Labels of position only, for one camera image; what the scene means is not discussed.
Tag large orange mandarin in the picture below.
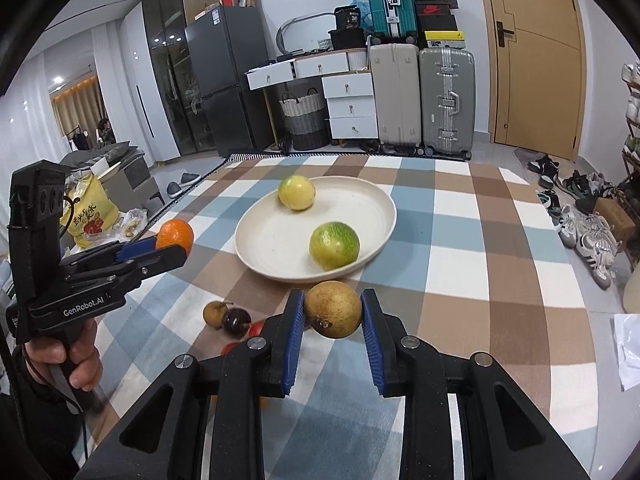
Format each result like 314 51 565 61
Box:
155 218 194 255

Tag brown longan with stem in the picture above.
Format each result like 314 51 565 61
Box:
203 300 229 330

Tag dark cherry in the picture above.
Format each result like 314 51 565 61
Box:
222 308 252 339

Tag person's left hand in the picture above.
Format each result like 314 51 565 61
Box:
25 318 103 391

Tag yellow plastic bag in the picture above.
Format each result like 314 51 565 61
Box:
60 172 119 248

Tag lower red cherry tomato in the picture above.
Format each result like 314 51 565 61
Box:
220 341 241 356

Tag red cherry tomato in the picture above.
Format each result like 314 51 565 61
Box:
247 320 265 338
220 341 241 356

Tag grey slippers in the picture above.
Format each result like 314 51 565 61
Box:
166 172 201 198

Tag upper red cherry tomato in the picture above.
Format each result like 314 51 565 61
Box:
247 320 265 338

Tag cream ceramic plate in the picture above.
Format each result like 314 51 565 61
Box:
234 176 397 284

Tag yellow passion fruit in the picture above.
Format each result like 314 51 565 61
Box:
278 174 316 211

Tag checkered tablecloth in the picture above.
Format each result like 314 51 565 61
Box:
88 155 598 479

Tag green-yellow passion fruit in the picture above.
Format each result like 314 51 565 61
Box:
308 221 360 271

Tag woven laundry basket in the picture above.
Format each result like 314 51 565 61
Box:
279 87 330 151

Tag black refrigerator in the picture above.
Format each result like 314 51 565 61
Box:
186 6 273 157

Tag wooden shoe rack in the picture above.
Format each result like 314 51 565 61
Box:
616 61 639 268

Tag white drawer cabinet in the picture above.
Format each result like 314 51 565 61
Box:
245 48 378 141

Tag black bag on cabinet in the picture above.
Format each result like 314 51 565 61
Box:
334 4 361 30

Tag beige suitcase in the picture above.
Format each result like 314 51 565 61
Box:
369 44 422 148

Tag silver aluminium suitcase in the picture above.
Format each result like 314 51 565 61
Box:
419 48 476 160

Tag yellow shoe box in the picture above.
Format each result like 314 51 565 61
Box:
424 30 465 50

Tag wooden door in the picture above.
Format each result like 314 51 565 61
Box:
483 0 586 160

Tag black red shoe box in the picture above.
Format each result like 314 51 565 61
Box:
413 0 459 32

